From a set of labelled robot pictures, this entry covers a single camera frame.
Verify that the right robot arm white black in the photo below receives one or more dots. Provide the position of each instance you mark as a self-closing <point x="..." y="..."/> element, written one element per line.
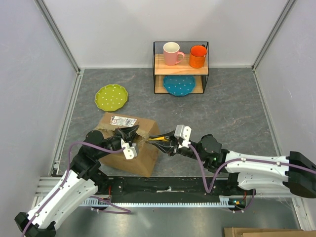
<point x="293" y="172"/>

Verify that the cardboard sheet corner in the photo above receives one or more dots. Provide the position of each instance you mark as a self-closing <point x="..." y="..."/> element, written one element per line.
<point x="254" y="232"/>

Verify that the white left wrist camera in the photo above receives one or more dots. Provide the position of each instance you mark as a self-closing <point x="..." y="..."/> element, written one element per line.
<point x="130" y="150"/>

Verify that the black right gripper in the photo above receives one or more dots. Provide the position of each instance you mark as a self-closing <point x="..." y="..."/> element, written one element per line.
<point x="170" y="147"/>

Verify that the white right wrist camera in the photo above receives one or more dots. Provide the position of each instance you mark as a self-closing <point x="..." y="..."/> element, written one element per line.
<point x="182" y="134"/>

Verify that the blue dotted plate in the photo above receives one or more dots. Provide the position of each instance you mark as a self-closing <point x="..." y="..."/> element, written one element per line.
<point x="179" y="85"/>

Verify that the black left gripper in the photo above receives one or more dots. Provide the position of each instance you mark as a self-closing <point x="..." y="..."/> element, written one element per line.
<point x="128" y="133"/>

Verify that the green dotted plate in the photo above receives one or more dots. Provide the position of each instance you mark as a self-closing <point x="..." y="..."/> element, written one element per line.
<point x="111" y="97"/>

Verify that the orange mug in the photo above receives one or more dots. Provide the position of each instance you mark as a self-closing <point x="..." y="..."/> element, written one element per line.
<point x="197" y="56"/>

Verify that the black wire wooden shelf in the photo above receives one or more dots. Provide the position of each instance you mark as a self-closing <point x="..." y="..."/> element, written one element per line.
<point x="160" y="69"/>

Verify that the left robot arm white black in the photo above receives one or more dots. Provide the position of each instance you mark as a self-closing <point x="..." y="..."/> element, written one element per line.
<point x="81" y="180"/>

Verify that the brown cardboard express box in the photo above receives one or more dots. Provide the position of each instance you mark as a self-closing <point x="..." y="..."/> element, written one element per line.
<point x="147" y="155"/>

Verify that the pink mug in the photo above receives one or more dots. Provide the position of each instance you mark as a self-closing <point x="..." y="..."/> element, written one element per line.
<point x="172" y="54"/>

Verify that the yellow utility knife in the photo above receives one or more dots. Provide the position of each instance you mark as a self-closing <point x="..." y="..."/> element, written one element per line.
<point x="158" y="139"/>

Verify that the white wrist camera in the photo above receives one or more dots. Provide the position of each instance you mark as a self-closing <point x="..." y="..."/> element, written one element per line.
<point x="182" y="134"/>
<point x="130" y="150"/>

